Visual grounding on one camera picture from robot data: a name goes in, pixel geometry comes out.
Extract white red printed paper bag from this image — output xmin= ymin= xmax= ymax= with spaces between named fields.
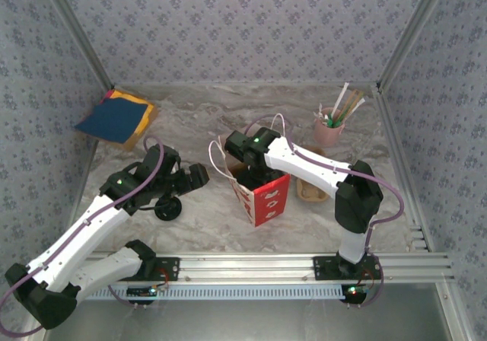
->
xmin=208 ymin=113 xmax=294 ymax=228

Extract brown pulp cup carrier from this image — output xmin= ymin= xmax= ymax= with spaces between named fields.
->
xmin=296 ymin=146 xmax=330 ymax=203

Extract black plastic cup lid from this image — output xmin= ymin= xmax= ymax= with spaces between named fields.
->
xmin=154 ymin=196 xmax=183 ymax=222

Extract yellow napkin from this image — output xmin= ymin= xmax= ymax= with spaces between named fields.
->
xmin=110 ymin=89 xmax=153 ymax=136

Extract pink metal bucket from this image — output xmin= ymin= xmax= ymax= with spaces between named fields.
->
xmin=314 ymin=107 xmax=346 ymax=147

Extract blue napkin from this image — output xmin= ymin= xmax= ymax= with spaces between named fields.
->
xmin=75 ymin=97 xmax=149 ymax=144

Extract small circuit board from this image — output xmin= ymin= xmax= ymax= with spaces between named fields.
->
xmin=126 ymin=285 xmax=159 ymax=297
xmin=340 ymin=284 xmax=370 ymax=308

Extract white wrapped straw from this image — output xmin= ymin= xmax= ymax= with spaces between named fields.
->
xmin=344 ymin=97 xmax=366 ymax=120
xmin=333 ymin=82 xmax=350 ymax=116

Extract brown striped wrapped straw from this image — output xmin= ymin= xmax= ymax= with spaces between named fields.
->
xmin=338 ymin=89 xmax=361 ymax=121

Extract grey metal panel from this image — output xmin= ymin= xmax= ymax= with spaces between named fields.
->
xmin=45 ymin=297 xmax=471 ymax=341

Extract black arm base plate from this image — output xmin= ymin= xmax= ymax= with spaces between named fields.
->
xmin=313 ymin=256 xmax=383 ymax=281
xmin=125 ymin=256 xmax=180 ymax=282

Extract aluminium mounting rail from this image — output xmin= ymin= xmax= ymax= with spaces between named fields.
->
xmin=81 ymin=252 xmax=457 ymax=284

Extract white slotted cable duct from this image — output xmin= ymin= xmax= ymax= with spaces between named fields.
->
xmin=85 ymin=283 xmax=346 ymax=301

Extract aluminium frame post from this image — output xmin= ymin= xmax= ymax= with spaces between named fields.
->
xmin=37 ymin=0 xmax=113 ymax=89
xmin=376 ymin=0 xmax=456 ymax=91

